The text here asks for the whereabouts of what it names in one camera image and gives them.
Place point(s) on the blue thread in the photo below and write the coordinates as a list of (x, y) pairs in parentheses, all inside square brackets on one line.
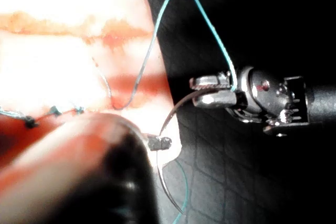
[(210, 27)]

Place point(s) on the right arm needle driver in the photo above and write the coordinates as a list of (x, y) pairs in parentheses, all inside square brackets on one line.
[(265, 98)]

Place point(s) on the left arm needle driver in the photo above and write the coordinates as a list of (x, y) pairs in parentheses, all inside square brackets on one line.
[(158, 142)]

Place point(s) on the blue stitching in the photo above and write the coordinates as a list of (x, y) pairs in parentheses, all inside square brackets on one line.
[(31, 122)]

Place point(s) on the right arm needle driver jaw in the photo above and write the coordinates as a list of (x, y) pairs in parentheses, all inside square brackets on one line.
[(210, 81), (215, 99)]

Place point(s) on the dark right arm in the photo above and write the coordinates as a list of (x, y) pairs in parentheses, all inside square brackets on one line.
[(321, 103)]

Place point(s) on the tissue pad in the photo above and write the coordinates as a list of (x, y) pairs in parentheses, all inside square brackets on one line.
[(52, 64)]

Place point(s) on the dark left arm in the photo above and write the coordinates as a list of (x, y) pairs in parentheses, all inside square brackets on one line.
[(65, 176)]

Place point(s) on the dark grid mat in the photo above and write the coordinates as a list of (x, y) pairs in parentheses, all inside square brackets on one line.
[(249, 176)]

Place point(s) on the curved steel needle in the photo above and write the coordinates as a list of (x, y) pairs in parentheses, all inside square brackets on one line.
[(175, 108)]

